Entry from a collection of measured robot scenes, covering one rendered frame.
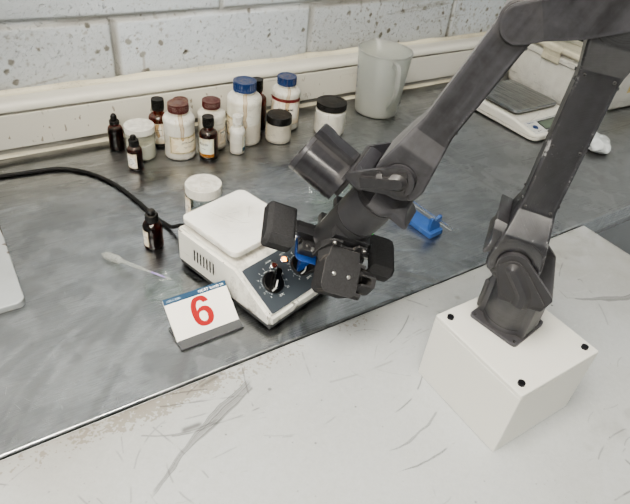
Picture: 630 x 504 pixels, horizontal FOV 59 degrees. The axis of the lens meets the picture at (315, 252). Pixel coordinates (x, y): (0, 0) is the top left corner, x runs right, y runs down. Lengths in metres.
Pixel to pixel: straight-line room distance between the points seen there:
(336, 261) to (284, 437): 0.21
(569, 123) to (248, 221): 0.45
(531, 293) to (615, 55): 0.25
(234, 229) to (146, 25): 0.54
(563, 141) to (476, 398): 0.31
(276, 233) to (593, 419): 0.46
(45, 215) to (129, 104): 0.31
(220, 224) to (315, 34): 0.70
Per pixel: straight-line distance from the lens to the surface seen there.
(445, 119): 0.58
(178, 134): 1.12
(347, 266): 0.68
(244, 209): 0.85
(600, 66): 0.55
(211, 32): 1.27
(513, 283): 0.62
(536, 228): 0.61
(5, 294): 0.87
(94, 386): 0.74
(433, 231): 1.00
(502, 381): 0.65
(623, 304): 1.02
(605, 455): 0.79
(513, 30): 0.54
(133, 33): 1.21
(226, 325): 0.78
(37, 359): 0.78
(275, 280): 0.76
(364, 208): 0.63
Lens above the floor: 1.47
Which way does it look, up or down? 38 degrees down
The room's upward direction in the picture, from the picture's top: 7 degrees clockwise
